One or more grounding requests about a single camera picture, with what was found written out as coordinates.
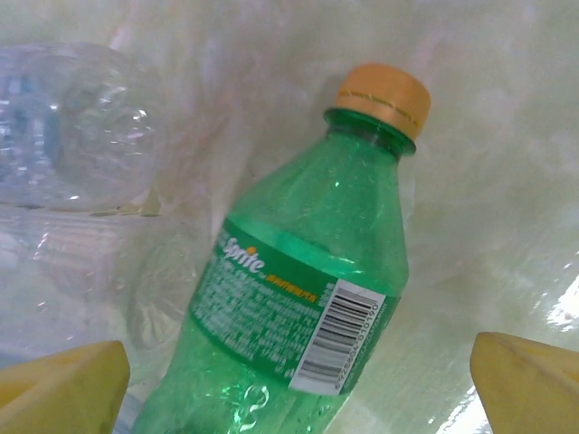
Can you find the green Sprite plastic bottle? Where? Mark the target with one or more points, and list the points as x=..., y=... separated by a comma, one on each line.
x=316, y=217

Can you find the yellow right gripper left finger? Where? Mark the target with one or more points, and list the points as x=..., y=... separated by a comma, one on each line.
x=59, y=393

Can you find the clear ribbed plastic bottle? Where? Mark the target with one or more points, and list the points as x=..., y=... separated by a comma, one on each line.
x=81, y=267

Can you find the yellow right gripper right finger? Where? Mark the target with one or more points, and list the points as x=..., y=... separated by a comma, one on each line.
x=529, y=389

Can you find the clear bottle with blue label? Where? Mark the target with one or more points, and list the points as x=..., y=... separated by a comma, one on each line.
x=81, y=131

